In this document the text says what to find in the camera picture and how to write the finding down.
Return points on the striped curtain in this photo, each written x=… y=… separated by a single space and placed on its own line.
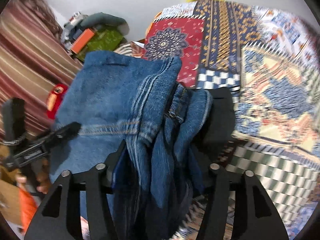
x=25 y=62

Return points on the patterned patchwork quilt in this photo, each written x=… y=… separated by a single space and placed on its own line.
x=275 y=92

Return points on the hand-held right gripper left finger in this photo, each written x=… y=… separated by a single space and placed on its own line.
x=117 y=172

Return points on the blue denim jeans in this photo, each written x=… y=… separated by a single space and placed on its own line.
x=105 y=100

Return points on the grey device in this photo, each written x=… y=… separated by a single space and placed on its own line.
x=72 y=26

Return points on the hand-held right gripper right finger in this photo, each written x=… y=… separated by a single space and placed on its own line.
x=215 y=180

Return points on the red orange-labelled pouch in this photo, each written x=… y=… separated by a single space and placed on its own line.
x=56 y=100

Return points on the cardboard box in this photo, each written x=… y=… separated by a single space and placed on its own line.
x=7 y=187

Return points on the grey-green rolled cloth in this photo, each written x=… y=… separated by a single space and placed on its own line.
x=105 y=21

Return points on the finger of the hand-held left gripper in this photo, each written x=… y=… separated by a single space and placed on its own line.
x=67 y=128

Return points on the orange cloth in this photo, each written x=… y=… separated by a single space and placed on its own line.
x=27 y=207

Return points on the green patterned bag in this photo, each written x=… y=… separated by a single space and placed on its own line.
x=106 y=40

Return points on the person's left hand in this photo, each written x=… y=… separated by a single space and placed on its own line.
x=43 y=177

